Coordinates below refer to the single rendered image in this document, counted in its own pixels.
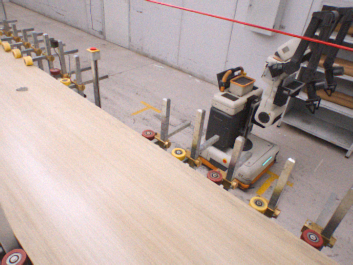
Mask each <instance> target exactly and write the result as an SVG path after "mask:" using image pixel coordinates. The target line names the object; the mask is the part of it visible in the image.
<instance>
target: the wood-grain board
mask: <svg viewBox="0 0 353 265"><path fill-rule="evenodd" d="M20 87H27V88H28V91H16V89H19V88H20ZM0 202H1V205H2V206H3V209H4V211H5V213H6V216H7V219H8V221H9V223H10V225H11V228H12V229H13V231H14V235H15V237H16V239H17V241H18V242H19V244H20V245H21V247H22V248H23V250H24V251H26V253H27V256H28V257H29V259H30V261H31V263H32V264H33V265H340V264H339V263H337V262H336V261H334V260H332V259H331V258H329V257H328V256H326V255H325V254H323V253H321V252H319V251H318V250H317V249H316V248H314V247H313V246H311V245H310V244H308V243H306V242H304V241H303V240H302V239H300V238H298V237H297V236H295V235H293V234H292V233H291V232H289V231H288V230H286V229H285V228H283V227H282V226H280V225H278V224H277V223H275V222H274V221H272V220H271V219H270V218H268V217H266V216H265V215H263V214H262V213H260V212H259V211H257V210H255V209H253V208H252V207H250V205H248V204H247V203H245V202H243V201H241V200H240V199H239V198H237V197H235V196H234V195H232V194H231V193H230V192H228V191H226V190H225V189H223V188H221V187H220V186H218V185H217V184H216V183H214V182H212V181H211V180H209V179H208V178H207V177H205V176H203V175H201V174H200V173H199V172H197V171H196V170H194V169H192V168H191V167H189V166H188V165H186V164H185V163H183V162H182V161H180V160H179V159H177V158H175V157H173V156H172V155H171V154H170V153H168V152H166V151H165V150H163V149H162V148H160V147H159V146H157V145H156V144H154V143H153V142H151V141H150V140H147V139H146V138H144V136H142V135H141V134H139V133H137V132H136V131H134V130H133V129H131V128H130V127H128V126H127V125H125V124H124V123H122V122H120V121H119V120H117V119H116V118H115V117H114V116H111V115H110V114H108V113H107V112H105V111H104V110H102V109H101V108H99V107H98V106H96V105H95V104H93V103H91V102H90V101H88V100H87V99H86V98H84V97H83V96H81V95H79V94H78V93H76V92H75V91H73V90H71V89H70V88H69V87H67V86H66V85H64V84H63V83H61V82H59V81H58V80H56V79H54V78H53V77H51V76H50V75H49V74H48V73H46V72H44V71H43V70H41V69H39V68H38V67H36V66H35V65H30V66H25V64H24V62H23V57H19V58H14V57H13V55H12V51H11V50H10V51H6V52H5V51H4V50H3V47H2V44H0Z"/></svg>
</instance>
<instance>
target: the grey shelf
mask: <svg viewBox="0 0 353 265"><path fill-rule="evenodd" d="M339 7H353V2H349V1H341V0H326V1H321V2H320V5H319V8H318V11H332V10H333V11H335V10H336V8H339ZM322 23H323V20H322V22H321V23H320V24H319V27H318V28H317V30H316V32H315V34H314V36H313V39H315V40H317V38H318V35H319V32H320V30H321V26H322ZM337 34H338V32H337V31H333V33H332V34H331V36H330V38H329V40H328V41H327V43H331V44H332V43H333V42H334V41H335V39H336V36H337ZM351 36H352V35H348V34H347V35H346V37H345V39H344V41H343V43H342V45H341V46H343V47H347V48H352V49H353V37H351ZM315 44H316V43H315V42H310V44H309V49H310V51H311V52H312V51H313V48H314V46H315ZM330 49H331V46H329V45H326V46H325V48H324V51H323V54H327V55H328V53H329V51H330ZM337 57H339V58H341V59H345V60H349V61H352V62H353V52H352V51H349V50H344V49H340V50H339V52H338V54H337ZM308 63H309V62H308V61H305V62H303V63H301V64H300V69H299V70H298V71H296V73H297V74H296V77H295V79H297V80H300V81H303V74H304V71H305V70H306V67H307V65H308ZM316 71H317V72H316V75H315V77H314V78H315V79H318V78H325V70H324V68H323V67H319V66H318V68H317V70H316ZM334 80H336V82H337V86H336V88H335V91H338V92H341V93H343V94H346V95H349V96H352V97H353V77H352V76H348V75H345V74H344V75H342V76H334ZM305 87H306V86H303V87H302V88H301V90H300V93H299V94H298V95H297V96H295V97H294V98H291V97H290V96H289V98H288V100H287V103H286V104H285V106H286V109H285V110H284V112H283V114H282V115H281V119H280V120H279V121H278V124H277V127H278V128H279V127H280V124H281V121H283V122H285V123H288V124H290V125H293V126H296V127H297V128H299V129H302V130H304V131H306V132H308V133H311V134H313V135H315V136H318V137H319V138H321V139H323V140H326V141H328V142H331V143H333V144H335V145H338V146H341V147H343V148H345V149H347V150H348V152H347V154H346V155H345V158H349V155H350V154H351V152H352V151H353V109H350V108H347V107H344V106H341V105H339V104H336V103H333V102H330V101H327V100H324V99H321V101H320V104H319V108H318V110H315V113H314V114H312V113H311V112H310V111H309V110H308V109H307V107H306V106H305V104H306V100H307V99H308V97H307V93H304V89H305ZM298 99H299V100H298ZM295 106H296V107H295Z"/></svg>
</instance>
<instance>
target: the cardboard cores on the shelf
mask: <svg viewBox="0 0 353 265"><path fill-rule="evenodd" d="M341 25H342V24H340V23H339V24H338V25H337V26H336V28H335V29H334V31H337V32H338V31H339V29H340V27H341ZM347 34H348V35H352V34H353V26H350V28H349V30H348V32H347ZM326 56H327V54H322V56H321V59H320V61H319V64H318V66H319V67H323V63H324V61H325V59H326ZM334 66H343V69H344V74H345V75H348V76H352V77H353V62H352V61H349V60H345V59H341V58H339V57H336V58H335V62H334V64H333V67H334ZM323 68H324V67H323ZM327 92H328V93H329V95H330V92H331V91H330V90H327ZM304 93H307V91H306V88H305V89H304ZM316 93H317V96H320V98H321V99H324V100H327V101H330V102H333V103H336V104H339V105H341V106H344V107H347V108H350V109H353V97H352V96H349V95H346V94H343V93H341V92H338V91H334V93H331V97H328V95H327V93H325V92H324V90H323V89H320V90H316Z"/></svg>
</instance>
